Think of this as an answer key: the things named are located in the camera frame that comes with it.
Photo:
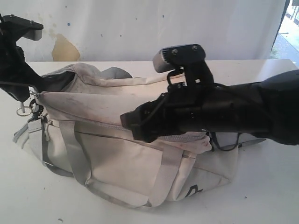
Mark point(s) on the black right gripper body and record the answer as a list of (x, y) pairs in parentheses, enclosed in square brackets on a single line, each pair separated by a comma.
[(176, 112)]

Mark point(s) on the white canvas duffel bag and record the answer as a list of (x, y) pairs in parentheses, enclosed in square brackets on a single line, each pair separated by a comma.
[(79, 135)]

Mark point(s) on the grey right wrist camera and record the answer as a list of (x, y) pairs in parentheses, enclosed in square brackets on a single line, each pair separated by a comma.
[(188, 59)]

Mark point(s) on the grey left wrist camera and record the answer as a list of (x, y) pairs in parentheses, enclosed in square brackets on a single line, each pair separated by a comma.
[(14, 28)]

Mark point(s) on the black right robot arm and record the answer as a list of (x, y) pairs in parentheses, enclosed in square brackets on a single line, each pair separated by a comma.
[(266, 109)]

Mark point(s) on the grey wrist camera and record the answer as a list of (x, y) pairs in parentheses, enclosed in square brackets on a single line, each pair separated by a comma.
[(14, 28), (188, 59)]

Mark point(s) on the white backdrop curtain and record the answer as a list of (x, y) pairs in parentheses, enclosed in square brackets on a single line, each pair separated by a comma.
[(135, 30)]

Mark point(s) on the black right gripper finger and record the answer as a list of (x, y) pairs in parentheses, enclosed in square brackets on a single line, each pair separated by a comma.
[(143, 124)]

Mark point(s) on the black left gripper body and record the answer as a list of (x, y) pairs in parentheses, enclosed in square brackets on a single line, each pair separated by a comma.
[(16, 76)]

